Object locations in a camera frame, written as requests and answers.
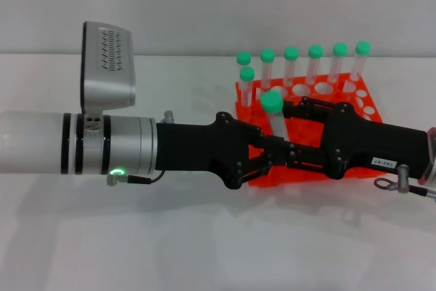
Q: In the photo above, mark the clear test tube green cap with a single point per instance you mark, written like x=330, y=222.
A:
x=362, y=48
x=272, y=101
x=267, y=55
x=291, y=53
x=244, y=57
x=247, y=73
x=315, y=51
x=340, y=49

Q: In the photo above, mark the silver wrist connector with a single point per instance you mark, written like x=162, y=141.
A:
x=403, y=178
x=168, y=118

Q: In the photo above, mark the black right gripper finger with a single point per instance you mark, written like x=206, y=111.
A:
x=306, y=158
x=306, y=108

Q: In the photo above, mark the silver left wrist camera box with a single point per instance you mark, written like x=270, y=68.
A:
x=107, y=83

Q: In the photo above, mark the orange test tube rack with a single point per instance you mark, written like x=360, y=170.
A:
x=293, y=176

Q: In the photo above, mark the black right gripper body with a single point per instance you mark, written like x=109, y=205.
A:
x=361, y=141

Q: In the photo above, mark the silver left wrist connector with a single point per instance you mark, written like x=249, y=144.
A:
x=168, y=118

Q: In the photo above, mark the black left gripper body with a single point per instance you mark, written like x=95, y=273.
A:
x=190, y=148

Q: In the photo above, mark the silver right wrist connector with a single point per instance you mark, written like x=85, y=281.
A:
x=403, y=178

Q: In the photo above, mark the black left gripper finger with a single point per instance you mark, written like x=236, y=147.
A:
x=259, y=168
x=269, y=142

